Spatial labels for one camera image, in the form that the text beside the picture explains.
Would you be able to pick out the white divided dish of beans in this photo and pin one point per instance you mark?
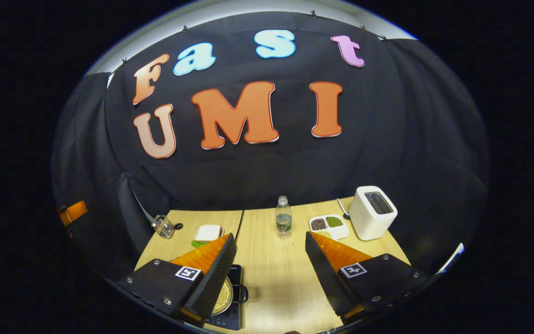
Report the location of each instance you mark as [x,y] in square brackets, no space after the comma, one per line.
[329,223]

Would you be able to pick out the small glass ashtray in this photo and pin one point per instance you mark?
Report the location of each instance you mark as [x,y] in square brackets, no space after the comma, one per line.
[162,226]

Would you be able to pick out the sandwich on white plate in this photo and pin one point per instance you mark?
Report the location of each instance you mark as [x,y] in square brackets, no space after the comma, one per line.
[208,232]

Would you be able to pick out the clear plastic water bottle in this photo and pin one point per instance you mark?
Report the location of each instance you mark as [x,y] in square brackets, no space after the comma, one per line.
[283,220]

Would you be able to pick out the black induction cooktop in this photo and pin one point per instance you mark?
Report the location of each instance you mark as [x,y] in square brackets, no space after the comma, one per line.
[230,320]

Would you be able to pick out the white toaster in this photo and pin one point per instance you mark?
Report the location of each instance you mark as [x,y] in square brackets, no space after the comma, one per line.
[369,222]

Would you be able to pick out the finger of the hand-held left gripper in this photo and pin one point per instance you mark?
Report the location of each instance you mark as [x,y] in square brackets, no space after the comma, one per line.
[76,211]

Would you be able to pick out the pile of yellow soybeans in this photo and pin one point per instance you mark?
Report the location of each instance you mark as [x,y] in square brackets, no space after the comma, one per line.
[223,297]

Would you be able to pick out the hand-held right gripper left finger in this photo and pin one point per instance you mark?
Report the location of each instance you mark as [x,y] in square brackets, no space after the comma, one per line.
[216,278]

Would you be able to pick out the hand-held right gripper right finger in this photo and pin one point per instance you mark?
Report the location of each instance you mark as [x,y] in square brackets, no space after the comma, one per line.
[327,278]

